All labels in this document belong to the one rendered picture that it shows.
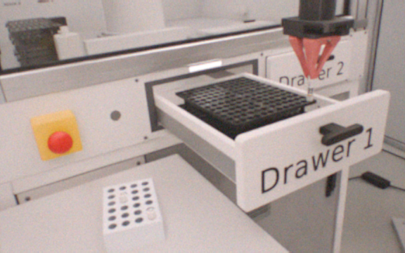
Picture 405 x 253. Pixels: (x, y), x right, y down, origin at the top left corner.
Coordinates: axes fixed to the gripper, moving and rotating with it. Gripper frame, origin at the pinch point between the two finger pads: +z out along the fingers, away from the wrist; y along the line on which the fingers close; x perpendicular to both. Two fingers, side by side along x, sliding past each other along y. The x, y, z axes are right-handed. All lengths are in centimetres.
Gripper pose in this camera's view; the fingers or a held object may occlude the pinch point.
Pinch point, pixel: (311, 73)
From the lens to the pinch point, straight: 61.7
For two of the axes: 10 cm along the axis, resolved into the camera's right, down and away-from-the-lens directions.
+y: 4.9, 3.3, -8.0
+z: 0.5, 9.1, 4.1
